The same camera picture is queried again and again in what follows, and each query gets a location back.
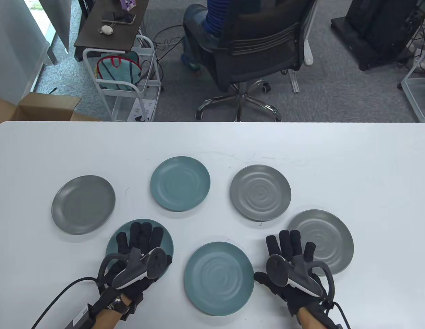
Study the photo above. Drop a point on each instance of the grey plate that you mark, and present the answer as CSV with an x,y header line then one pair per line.
x,y
260,193
327,238
83,205

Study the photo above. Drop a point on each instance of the person's left forearm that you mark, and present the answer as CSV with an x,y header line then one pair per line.
x,y
108,320

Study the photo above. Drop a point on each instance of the white computer mouse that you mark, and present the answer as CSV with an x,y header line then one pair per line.
x,y
106,29

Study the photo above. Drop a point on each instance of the dark brown side table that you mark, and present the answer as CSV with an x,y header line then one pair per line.
x,y
123,34

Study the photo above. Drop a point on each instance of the person's right hand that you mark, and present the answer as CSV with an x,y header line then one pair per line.
x,y
288,245

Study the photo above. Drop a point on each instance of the black forearm battery box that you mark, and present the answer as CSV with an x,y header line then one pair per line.
x,y
80,318

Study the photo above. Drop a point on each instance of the black equipment case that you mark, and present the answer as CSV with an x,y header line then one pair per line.
x,y
377,34

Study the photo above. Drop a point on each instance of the cardboard box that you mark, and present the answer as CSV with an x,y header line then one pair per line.
x,y
48,102

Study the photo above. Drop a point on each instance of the silver metal rail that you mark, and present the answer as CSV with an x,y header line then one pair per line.
x,y
294,80

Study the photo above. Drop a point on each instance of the grey partition panel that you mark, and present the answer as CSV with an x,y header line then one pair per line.
x,y
58,20

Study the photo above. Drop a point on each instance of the black office chair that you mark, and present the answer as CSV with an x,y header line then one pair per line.
x,y
264,51

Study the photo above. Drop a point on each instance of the grey and white controller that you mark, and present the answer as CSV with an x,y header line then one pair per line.
x,y
137,270
301,279

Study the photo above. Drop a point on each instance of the teal plate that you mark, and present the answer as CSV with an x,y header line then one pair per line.
x,y
167,241
217,279
180,183

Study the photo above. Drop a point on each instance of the white desk leg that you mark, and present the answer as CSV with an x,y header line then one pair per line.
x,y
308,51

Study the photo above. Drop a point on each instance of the person's left hand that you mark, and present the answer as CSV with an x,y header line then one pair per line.
x,y
140,240

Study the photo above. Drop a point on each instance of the white metal cart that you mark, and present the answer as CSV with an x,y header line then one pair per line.
x,y
151,84

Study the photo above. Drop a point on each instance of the teal bag with red trim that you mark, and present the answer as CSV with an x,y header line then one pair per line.
x,y
118,73

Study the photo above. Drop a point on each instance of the purple box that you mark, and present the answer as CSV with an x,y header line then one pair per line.
x,y
128,3

